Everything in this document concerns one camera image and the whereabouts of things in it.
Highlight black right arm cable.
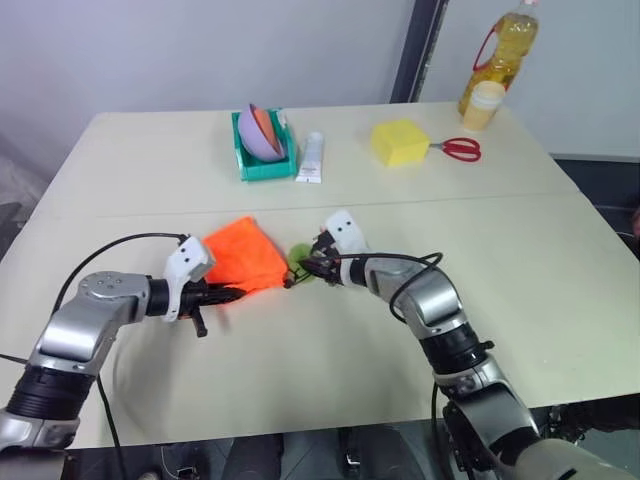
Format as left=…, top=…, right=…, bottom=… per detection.
left=335, top=251, right=445, bottom=322

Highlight white tube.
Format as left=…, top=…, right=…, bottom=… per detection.
left=294, top=131, right=326, bottom=185

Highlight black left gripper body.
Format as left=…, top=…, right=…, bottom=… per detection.
left=175, top=280, right=214, bottom=321

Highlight dark vertical post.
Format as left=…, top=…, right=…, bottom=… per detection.
left=388, top=0, right=447, bottom=105

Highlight purple and orange plates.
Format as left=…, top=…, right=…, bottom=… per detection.
left=237, top=103, right=290, bottom=164

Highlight cream paper cup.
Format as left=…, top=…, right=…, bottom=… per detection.
left=462, top=80, right=507, bottom=133

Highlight orange drawstring pouch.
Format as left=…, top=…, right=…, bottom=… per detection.
left=201, top=215, right=296, bottom=295

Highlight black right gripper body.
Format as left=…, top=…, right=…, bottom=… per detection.
left=309, top=228, right=347, bottom=288

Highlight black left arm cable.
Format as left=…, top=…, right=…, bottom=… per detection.
left=51, top=231, right=184, bottom=315

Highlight lime green round object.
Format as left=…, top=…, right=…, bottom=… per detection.
left=286, top=242, right=319, bottom=287

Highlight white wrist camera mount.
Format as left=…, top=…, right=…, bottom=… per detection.
left=323, top=210, right=372, bottom=257
left=163, top=235, right=218, bottom=322

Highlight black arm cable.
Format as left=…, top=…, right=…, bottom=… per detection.
left=335, top=251, right=445, bottom=322
left=51, top=231, right=184, bottom=315

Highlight green plastic bin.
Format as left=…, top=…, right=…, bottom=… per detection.
left=230, top=107, right=298, bottom=183

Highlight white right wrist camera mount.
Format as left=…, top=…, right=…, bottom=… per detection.
left=323, top=210, right=372, bottom=257

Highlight yellow sponge block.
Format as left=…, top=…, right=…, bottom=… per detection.
left=370, top=117, right=432, bottom=168

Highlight yellow oil bottle red handle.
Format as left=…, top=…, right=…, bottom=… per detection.
left=457, top=0, right=543, bottom=119

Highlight red scissors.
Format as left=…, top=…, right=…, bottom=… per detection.
left=428, top=136, right=483, bottom=163

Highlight orange bowl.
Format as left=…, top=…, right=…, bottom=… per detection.
left=248, top=103, right=282, bottom=151

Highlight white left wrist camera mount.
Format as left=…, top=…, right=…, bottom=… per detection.
left=163, top=235, right=218, bottom=322

